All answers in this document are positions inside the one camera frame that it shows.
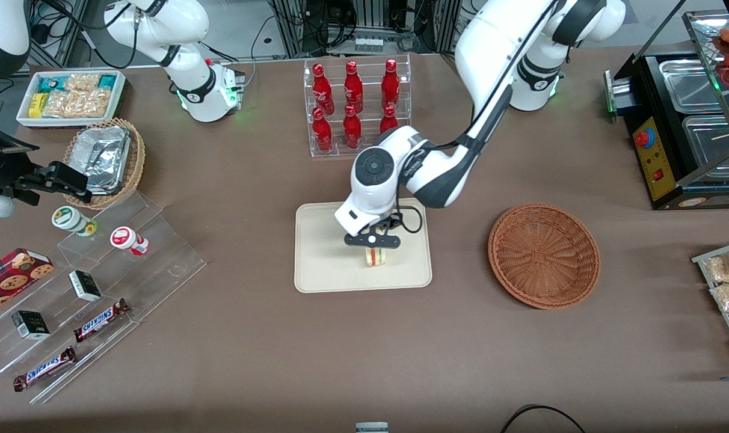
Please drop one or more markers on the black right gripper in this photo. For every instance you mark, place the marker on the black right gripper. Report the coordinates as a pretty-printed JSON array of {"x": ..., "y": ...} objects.
[{"x": 17, "y": 170}]

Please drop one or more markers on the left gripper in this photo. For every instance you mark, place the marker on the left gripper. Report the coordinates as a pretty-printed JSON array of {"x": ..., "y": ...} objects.
[{"x": 387, "y": 224}]

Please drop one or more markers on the small layered sandwich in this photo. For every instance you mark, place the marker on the small layered sandwich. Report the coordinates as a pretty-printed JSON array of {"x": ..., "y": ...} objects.
[{"x": 375, "y": 257}]

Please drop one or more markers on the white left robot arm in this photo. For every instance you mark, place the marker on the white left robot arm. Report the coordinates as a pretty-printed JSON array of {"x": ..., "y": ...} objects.
[{"x": 491, "y": 36}]

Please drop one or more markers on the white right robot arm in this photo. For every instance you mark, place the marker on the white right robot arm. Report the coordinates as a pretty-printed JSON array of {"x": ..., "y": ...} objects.
[{"x": 181, "y": 21}]

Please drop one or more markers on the cream rectangular plastic tray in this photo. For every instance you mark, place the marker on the cream rectangular plastic tray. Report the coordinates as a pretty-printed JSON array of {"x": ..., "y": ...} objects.
[{"x": 328, "y": 264}]

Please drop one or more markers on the light wicker basket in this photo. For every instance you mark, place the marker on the light wicker basket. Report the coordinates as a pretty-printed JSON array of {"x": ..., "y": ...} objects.
[{"x": 137, "y": 162}]

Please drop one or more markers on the brown wicker basket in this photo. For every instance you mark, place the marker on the brown wicker basket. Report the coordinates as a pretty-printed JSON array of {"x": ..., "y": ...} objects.
[{"x": 545, "y": 255}]

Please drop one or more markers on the green and white jar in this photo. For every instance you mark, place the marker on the green and white jar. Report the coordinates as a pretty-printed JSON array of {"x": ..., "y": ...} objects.
[{"x": 67, "y": 218}]

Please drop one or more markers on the silver foil container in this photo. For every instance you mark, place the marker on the silver foil container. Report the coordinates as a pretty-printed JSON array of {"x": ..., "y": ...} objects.
[{"x": 100, "y": 156}]

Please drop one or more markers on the white plastic snack bin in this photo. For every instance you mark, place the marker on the white plastic snack bin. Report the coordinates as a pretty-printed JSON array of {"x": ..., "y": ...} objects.
[{"x": 70, "y": 122}]

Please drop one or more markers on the clear acrylic bottle rack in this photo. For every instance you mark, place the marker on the clear acrylic bottle rack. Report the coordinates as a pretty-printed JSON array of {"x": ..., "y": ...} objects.
[{"x": 370, "y": 150}]

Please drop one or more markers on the clear cracker packet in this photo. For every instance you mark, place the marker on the clear cracker packet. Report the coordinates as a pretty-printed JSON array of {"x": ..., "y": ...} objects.
[
  {"x": 94, "y": 102},
  {"x": 59, "y": 106},
  {"x": 82, "y": 81}
]

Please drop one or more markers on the yellow snack packet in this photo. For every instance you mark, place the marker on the yellow snack packet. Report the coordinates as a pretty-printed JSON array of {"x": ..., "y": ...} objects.
[{"x": 36, "y": 104}]

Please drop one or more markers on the red and white jar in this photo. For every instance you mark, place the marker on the red and white jar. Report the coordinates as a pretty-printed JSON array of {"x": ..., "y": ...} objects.
[{"x": 123, "y": 236}]

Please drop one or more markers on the red tartan cookie box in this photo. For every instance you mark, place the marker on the red tartan cookie box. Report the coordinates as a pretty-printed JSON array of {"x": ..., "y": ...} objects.
[{"x": 15, "y": 276}]

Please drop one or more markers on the teal snack packet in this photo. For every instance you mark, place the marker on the teal snack packet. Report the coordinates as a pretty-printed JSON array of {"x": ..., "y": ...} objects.
[
  {"x": 107, "y": 80},
  {"x": 50, "y": 83}
]

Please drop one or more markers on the red cola bottle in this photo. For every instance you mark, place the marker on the red cola bottle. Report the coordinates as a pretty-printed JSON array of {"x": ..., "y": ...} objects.
[
  {"x": 321, "y": 84},
  {"x": 322, "y": 131},
  {"x": 388, "y": 120},
  {"x": 390, "y": 79},
  {"x": 352, "y": 127},
  {"x": 353, "y": 81}
]

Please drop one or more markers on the small black carton box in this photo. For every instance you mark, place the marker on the small black carton box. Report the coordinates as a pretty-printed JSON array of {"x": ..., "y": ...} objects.
[
  {"x": 30, "y": 326},
  {"x": 86, "y": 287}
]

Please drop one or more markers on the clear acrylic stepped shelf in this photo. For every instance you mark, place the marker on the clear acrylic stepped shelf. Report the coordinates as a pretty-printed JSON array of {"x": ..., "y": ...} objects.
[{"x": 160, "y": 264}]

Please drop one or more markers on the brown Snickers chocolate bar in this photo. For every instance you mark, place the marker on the brown Snickers chocolate bar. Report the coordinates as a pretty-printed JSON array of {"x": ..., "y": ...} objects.
[
  {"x": 44, "y": 368},
  {"x": 101, "y": 320}
]

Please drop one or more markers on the grey power strip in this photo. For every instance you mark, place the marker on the grey power strip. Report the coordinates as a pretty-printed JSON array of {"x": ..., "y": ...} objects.
[{"x": 369, "y": 43}]

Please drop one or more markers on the red emergency knob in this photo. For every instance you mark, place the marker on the red emergency knob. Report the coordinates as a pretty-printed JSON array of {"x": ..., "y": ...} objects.
[{"x": 644, "y": 139}]

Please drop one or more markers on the black food warmer machine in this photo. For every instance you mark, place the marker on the black food warmer machine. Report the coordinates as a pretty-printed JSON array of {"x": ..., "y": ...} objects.
[{"x": 647, "y": 72}]

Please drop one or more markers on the steel warmer pan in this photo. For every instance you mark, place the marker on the steel warmer pan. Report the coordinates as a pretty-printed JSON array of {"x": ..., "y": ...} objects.
[
  {"x": 692, "y": 87},
  {"x": 713, "y": 144}
]

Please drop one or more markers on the grey metal bracket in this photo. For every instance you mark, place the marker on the grey metal bracket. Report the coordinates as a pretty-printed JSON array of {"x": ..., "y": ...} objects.
[{"x": 372, "y": 428}]

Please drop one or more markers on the aluminium frame rack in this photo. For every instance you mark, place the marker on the aluminium frame rack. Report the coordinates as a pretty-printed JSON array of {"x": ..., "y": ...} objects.
[{"x": 292, "y": 24}]

